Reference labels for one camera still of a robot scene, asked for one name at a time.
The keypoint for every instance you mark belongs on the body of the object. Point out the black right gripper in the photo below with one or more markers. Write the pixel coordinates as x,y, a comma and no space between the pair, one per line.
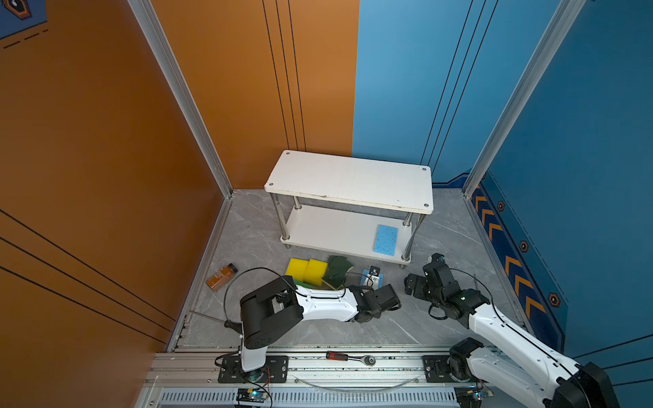
419,282

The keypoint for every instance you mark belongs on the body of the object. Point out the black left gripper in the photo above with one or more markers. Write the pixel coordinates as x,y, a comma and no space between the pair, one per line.
360,291

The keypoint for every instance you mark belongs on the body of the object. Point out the green yellow wavy sponge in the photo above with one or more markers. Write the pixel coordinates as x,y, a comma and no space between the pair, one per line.
336,272

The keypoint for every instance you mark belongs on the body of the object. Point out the blue cellulose sponge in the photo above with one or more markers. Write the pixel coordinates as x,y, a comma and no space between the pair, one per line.
364,279
386,240

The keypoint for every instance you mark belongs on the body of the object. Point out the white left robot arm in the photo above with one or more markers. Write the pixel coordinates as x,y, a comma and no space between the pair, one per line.
271,311

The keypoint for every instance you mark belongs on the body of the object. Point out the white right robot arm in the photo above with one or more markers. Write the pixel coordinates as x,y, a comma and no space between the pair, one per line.
502,352

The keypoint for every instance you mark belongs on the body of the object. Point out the white two-tier shelf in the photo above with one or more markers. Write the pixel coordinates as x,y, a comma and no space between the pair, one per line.
336,203

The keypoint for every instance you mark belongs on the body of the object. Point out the yellow foam sponge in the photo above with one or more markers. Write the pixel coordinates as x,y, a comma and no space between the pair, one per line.
297,268
314,272

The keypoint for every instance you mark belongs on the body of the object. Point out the light green flat sponge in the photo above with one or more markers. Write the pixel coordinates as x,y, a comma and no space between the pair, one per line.
305,285

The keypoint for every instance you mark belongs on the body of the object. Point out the right circuit board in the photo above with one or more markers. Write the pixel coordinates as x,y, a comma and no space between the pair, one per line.
472,398

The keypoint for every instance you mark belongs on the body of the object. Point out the left green circuit board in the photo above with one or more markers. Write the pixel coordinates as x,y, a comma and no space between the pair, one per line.
251,397

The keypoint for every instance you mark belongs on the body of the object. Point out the amber small bottle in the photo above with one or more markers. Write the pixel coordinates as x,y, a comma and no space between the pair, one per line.
222,277

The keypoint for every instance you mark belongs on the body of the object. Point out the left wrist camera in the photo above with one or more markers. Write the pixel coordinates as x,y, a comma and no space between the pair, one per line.
374,277

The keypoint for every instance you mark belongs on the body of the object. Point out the red handled ratchet tool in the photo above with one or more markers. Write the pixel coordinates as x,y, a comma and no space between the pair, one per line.
367,360

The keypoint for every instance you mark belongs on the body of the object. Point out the aluminium front rail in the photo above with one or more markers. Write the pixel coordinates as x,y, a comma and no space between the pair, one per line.
189,378

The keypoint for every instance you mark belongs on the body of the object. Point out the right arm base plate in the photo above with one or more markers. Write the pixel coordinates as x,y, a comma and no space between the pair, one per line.
437,368

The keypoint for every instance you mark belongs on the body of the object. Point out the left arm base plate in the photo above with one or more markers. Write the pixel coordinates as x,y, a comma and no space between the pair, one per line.
274,371

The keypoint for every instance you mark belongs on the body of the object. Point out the aluminium right corner post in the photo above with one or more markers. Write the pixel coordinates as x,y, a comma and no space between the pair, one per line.
555,33

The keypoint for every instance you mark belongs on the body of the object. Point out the aluminium corner post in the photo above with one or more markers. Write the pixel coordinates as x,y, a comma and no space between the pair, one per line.
555,33
150,25

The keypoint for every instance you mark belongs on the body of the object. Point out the aluminium left corner post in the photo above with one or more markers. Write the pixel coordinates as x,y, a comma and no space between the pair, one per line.
150,25

